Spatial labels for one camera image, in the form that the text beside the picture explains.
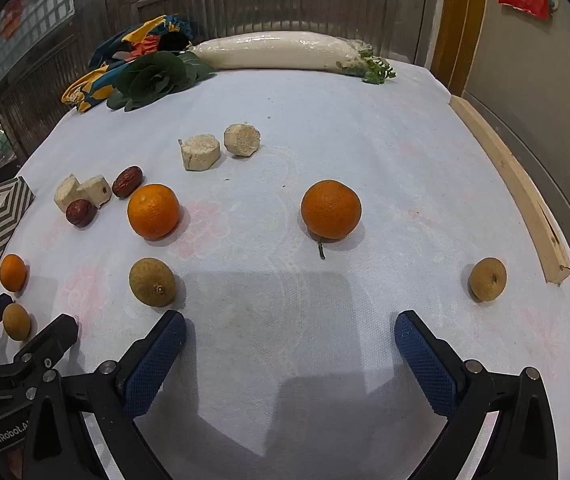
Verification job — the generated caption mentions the red paper on window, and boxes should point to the red paper on window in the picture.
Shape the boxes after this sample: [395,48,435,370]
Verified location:
[0,0,25,40]

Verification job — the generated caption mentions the large brown longan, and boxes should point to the large brown longan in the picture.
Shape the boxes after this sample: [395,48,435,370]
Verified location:
[129,257,176,307]

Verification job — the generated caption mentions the wooden strip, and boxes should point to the wooden strip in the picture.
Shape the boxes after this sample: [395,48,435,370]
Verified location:
[449,95,570,287]

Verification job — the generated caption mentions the white radish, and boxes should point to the white radish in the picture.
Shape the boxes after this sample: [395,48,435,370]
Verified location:
[187,31,397,86]

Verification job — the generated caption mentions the green leafy vegetable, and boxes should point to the green leafy vegetable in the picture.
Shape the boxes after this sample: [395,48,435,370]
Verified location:
[106,51,217,112]

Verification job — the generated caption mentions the small orange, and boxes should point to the small orange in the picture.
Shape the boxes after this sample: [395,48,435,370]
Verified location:
[0,254,28,292]

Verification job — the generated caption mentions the large orange with stem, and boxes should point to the large orange with stem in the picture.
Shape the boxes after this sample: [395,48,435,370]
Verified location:
[300,179,363,261]

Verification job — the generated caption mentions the colourful patterned cloth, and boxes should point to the colourful patterned cloth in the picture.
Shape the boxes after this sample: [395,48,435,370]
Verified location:
[61,15,197,113]

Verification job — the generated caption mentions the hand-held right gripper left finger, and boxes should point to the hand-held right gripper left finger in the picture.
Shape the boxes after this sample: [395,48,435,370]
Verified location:
[24,310,187,480]

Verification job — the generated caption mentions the beige crumbly cake chunk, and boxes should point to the beige crumbly cake chunk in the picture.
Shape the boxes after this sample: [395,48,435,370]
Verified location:
[223,123,262,158]

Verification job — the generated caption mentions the small brown longan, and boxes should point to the small brown longan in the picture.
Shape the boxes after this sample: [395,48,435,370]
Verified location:
[2,303,32,341]

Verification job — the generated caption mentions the pale peeled sugarcane piece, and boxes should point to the pale peeled sugarcane piece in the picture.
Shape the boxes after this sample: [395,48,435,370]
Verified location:
[180,133,221,171]

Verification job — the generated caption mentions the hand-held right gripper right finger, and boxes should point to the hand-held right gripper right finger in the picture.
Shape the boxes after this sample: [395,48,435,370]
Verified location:
[395,310,558,480]

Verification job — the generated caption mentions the red date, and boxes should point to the red date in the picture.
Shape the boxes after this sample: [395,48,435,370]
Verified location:
[66,199,97,228]
[111,166,144,199]

